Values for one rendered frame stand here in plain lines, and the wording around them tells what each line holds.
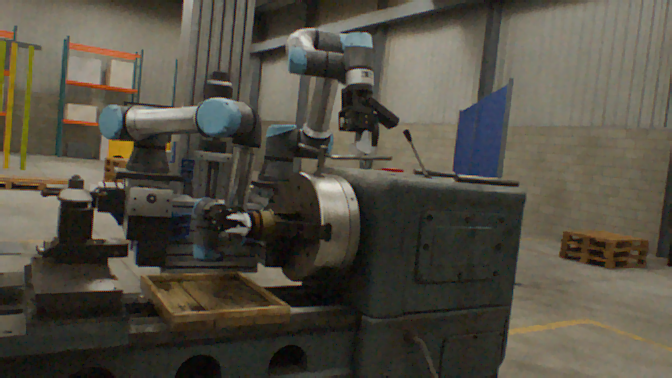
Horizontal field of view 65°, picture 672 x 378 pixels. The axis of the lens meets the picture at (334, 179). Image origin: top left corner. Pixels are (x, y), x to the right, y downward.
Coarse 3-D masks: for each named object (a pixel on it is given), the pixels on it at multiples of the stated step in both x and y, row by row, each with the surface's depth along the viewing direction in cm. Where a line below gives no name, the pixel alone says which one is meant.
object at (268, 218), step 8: (256, 216) 144; (264, 216) 145; (272, 216) 146; (256, 224) 143; (264, 224) 144; (272, 224) 145; (256, 232) 143; (264, 232) 144; (272, 232) 145; (256, 240) 147; (264, 240) 147
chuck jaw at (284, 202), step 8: (280, 184) 155; (288, 184) 157; (280, 192) 154; (288, 192) 155; (272, 200) 153; (280, 200) 153; (288, 200) 154; (264, 208) 152; (272, 208) 150; (280, 208) 151; (288, 208) 153; (280, 216) 153; (288, 216) 154; (296, 216) 156
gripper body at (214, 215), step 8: (216, 208) 147; (224, 208) 151; (232, 208) 151; (208, 216) 151; (216, 216) 146; (224, 216) 148; (208, 224) 150; (216, 224) 148; (224, 224) 148; (232, 224) 149; (216, 232) 147
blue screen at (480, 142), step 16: (512, 80) 602; (496, 96) 671; (464, 112) 943; (480, 112) 777; (496, 112) 660; (464, 128) 921; (480, 128) 762; (496, 128) 650; (464, 144) 900; (480, 144) 748; (496, 144) 639; (464, 160) 880; (480, 160) 734; (496, 160) 629; (480, 176) 720; (496, 176) 615
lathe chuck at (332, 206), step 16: (304, 176) 150; (304, 192) 149; (320, 192) 144; (336, 192) 146; (304, 208) 148; (320, 208) 141; (336, 208) 143; (320, 224) 140; (336, 224) 142; (304, 240) 147; (320, 240) 140; (336, 240) 142; (288, 256) 155; (304, 256) 147; (320, 256) 141; (336, 256) 144; (288, 272) 154; (304, 272) 146
